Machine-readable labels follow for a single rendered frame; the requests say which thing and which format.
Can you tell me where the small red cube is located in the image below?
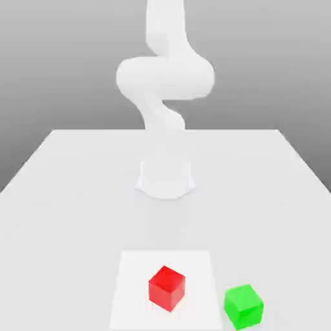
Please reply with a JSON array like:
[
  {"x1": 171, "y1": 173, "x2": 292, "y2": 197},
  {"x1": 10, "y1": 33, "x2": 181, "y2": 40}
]
[{"x1": 148, "y1": 265, "x2": 186, "y2": 313}]

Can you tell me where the small green cube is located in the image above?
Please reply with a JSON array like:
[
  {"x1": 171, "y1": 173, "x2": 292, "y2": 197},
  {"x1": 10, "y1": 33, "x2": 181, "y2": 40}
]
[{"x1": 224, "y1": 283, "x2": 265, "y2": 331}]

